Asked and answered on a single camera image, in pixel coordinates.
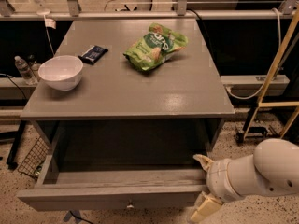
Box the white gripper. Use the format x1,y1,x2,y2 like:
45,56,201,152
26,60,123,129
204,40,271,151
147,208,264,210
189,154,243,224

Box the grey top drawer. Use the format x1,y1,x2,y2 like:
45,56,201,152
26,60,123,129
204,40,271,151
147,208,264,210
17,154,206,211

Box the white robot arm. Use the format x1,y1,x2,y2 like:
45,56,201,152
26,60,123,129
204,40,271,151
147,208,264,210
188,138,299,224

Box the grey drawer cabinet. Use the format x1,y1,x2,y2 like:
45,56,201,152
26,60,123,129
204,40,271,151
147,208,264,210
21,18,234,172

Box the green chip bag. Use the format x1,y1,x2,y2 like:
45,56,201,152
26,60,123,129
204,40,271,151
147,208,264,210
123,23,189,73

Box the dark blue snack bar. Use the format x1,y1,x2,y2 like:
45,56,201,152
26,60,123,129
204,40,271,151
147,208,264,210
78,45,108,65

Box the white bowl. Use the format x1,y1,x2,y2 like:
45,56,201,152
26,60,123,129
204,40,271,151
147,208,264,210
38,55,83,91

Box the black stand leg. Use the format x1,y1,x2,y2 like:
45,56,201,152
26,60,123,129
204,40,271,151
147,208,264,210
7,120,26,170

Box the clear plastic water bottle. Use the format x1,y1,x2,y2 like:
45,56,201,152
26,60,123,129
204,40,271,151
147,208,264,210
15,56,37,85

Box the yellow metal cart frame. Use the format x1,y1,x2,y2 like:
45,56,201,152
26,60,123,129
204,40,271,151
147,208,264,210
235,7,299,147

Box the black cable on floor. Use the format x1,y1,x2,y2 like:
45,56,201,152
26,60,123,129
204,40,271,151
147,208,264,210
68,210,94,224

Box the black wire basket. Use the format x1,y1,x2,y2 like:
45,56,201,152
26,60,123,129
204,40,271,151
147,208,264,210
18,137,49,179

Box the white cable right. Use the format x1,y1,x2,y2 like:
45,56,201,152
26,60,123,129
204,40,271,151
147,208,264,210
225,7,283,101

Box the metal railing frame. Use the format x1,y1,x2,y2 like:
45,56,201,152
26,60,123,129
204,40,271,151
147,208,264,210
1,0,298,21

